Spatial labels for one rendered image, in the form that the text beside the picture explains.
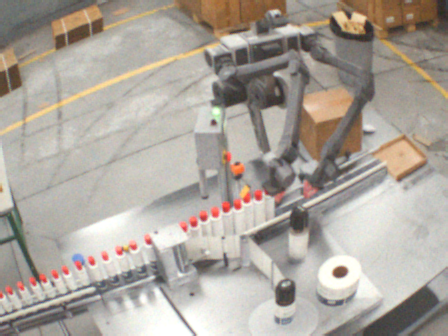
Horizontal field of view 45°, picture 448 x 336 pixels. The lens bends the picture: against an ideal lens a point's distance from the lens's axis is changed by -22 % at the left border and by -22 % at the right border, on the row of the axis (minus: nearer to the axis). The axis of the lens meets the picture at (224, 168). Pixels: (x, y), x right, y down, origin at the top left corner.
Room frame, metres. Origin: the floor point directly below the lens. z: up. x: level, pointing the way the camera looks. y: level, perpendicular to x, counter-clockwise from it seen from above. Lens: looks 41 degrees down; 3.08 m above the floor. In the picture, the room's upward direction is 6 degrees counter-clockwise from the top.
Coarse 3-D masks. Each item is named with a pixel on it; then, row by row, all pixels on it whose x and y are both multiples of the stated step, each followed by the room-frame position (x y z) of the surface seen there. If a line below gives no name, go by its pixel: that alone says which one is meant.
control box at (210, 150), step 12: (204, 108) 2.25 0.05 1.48; (204, 120) 2.17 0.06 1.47; (204, 132) 2.10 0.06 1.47; (216, 132) 2.09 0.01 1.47; (204, 144) 2.10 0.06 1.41; (216, 144) 2.09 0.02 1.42; (204, 156) 2.10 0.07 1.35; (216, 156) 2.09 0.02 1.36; (204, 168) 2.10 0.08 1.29; (216, 168) 2.09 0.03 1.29
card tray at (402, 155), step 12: (384, 144) 2.65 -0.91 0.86; (396, 144) 2.68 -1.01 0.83; (408, 144) 2.67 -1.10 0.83; (384, 156) 2.58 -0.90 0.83; (396, 156) 2.57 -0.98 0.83; (408, 156) 2.56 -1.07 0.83; (420, 156) 2.55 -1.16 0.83; (396, 168) 2.47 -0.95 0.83; (408, 168) 2.42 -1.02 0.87; (396, 180) 2.38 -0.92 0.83
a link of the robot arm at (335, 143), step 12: (360, 84) 2.34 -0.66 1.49; (360, 96) 2.33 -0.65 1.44; (372, 96) 2.35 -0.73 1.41; (348, 108) 2.36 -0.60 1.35; (360, 108) 2.32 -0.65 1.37; (348, 120) 2.32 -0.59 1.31; (336, 132) 2.33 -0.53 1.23; (348, 132) 2.31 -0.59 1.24; (336, 144) 2.29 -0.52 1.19; (336, 156) 2.30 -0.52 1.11
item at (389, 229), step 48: (192, 192) 2.48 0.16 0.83; (384, 192) 2.30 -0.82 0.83; (432, 192) 2.24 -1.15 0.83; (96, 240) 2.18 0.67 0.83; (144, 240) 2.17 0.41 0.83; (336, 240) 2.03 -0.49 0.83; (384, 240) 1.96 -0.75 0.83; (432, 240) 1.88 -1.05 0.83; (144, 288) 1.85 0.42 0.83; (384, 288) 1.64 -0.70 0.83
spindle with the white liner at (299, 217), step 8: (296, 208) 1.93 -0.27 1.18; (304, 208) 1.93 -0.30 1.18; (296, 216) 1.89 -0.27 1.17; (304, 216) 1.89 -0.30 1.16; (296, 224) 1.89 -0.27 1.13; (304, 224) 1.89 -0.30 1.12; (296, 232) 1.90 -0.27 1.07; (304, 232) 1.90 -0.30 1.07; (296, 240) 1.88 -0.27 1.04; (304, 240) 1.89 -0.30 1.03; (296, 248) 1.88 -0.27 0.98; (304, 248) 1.89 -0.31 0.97; (288, 256) 1.93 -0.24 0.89; (296, 256) 1.88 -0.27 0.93; (304, 256) 1.89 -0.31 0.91
